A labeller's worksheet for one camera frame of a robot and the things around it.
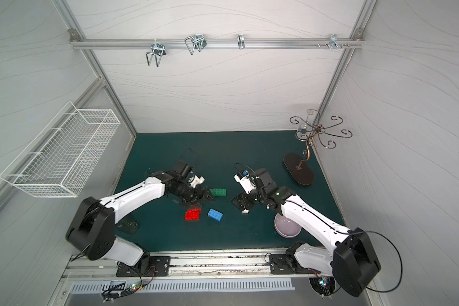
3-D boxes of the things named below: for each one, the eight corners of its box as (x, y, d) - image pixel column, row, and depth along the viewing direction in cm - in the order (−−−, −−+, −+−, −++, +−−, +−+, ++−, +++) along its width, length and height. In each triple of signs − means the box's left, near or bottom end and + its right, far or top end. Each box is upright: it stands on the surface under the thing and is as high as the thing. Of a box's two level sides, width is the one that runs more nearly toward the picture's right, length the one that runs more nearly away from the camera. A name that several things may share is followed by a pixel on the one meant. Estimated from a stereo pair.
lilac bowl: (269, 233, 83) (271, 229, 79) (275, 217, 88) (277, 213, 83) (295, 245, 80) (298, 241, 76) (299, 228, 85) (302, 224, 80)
